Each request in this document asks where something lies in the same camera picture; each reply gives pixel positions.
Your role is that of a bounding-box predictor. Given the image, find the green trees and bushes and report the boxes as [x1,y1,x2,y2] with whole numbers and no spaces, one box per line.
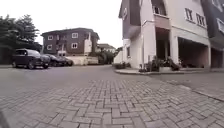
[89,46,123,65]

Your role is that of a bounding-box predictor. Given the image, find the distant building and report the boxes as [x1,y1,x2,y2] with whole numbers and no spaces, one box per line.
[97,43,117,54]

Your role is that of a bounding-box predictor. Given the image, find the grey brick paved road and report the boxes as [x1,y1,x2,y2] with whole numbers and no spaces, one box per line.
[0,64,224,128]

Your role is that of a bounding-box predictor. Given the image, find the row of potted plants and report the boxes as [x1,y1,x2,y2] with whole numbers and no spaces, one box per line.
[113,55,183,73]

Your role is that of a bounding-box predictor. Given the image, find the brown multi-storey building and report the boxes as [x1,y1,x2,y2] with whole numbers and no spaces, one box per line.
[41,27,101,57]

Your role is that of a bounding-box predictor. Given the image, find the dark car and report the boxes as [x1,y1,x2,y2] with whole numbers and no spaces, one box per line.
[43,53,67,67]

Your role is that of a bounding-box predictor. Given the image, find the large white and purple building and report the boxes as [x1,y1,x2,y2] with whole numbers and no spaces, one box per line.
[113,0,224,72]

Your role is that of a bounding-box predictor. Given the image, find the dark SUV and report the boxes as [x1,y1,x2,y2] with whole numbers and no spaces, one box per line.
[11,48,51,70]

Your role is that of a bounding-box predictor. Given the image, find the grey paved forecourt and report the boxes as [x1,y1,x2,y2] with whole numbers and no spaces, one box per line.
[149,70,224,100]

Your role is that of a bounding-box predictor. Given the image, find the grey kerb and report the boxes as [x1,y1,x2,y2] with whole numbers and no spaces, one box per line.
[114,68,224,103]

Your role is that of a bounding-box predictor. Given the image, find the dark green trees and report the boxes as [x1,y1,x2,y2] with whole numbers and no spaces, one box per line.
[0,14,44,65]

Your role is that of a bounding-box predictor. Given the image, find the white boundary wall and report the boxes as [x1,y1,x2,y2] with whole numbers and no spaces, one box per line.
[64,55,100,66]

